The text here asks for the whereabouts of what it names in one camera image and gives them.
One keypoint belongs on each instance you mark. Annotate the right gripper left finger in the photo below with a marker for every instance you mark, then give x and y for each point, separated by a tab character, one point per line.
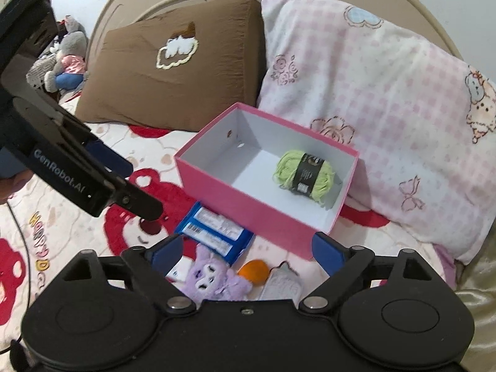
149	268

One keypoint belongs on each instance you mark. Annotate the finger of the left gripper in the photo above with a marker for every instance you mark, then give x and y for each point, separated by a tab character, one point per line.
131	198
109	158

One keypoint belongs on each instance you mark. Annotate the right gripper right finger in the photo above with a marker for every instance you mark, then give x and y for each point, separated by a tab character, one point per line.
345	267

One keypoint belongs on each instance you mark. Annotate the white tissue pack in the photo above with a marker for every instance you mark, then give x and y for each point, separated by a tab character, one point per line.
179	271

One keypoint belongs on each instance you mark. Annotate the purple plush toy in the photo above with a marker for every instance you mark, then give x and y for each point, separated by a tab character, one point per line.
210	278

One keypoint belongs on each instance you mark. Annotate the clear floss pick box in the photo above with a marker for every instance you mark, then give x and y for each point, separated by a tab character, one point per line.
283	283

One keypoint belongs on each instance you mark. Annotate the blue wet wipes pack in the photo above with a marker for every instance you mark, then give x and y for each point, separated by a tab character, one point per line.
218	233

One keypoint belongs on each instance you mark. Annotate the orange makeup sponge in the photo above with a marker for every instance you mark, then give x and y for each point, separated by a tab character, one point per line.
255	271

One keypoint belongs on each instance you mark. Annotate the green yarn ball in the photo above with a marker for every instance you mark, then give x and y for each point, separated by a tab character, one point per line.
305	175

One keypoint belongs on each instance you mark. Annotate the person's left hand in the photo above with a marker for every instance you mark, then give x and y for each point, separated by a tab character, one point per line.
13	184

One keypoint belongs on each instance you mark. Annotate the grey plush toy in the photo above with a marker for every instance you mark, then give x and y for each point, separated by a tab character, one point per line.
61	66

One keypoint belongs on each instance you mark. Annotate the pink cardboard box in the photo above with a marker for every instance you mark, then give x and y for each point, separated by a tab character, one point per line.
229	165

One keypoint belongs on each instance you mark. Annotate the brown pillow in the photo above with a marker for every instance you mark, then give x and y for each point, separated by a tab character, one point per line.
178	70

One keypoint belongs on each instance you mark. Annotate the golden satin quilt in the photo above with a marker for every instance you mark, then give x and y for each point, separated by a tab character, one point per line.
476	289

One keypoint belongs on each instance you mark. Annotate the pink checkered pillow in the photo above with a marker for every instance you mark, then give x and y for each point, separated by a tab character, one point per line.
422	120

